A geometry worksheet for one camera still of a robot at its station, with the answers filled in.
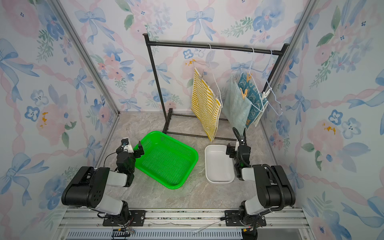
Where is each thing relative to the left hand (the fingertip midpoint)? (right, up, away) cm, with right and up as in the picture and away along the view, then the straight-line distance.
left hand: (133, 142), depth 90 cm
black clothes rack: (+16, +21, +27) cm, 38 cm away
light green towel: (+61, +20, -2) cm, 65 cm away
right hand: (+64, -1, +4) cm, 64 cm away
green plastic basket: (+21, -12, +3) cm, 24 cm away
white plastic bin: (+51, -14, -5) cm, 53 cm away
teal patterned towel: (+71, +23, -10) cm, 75 cm away
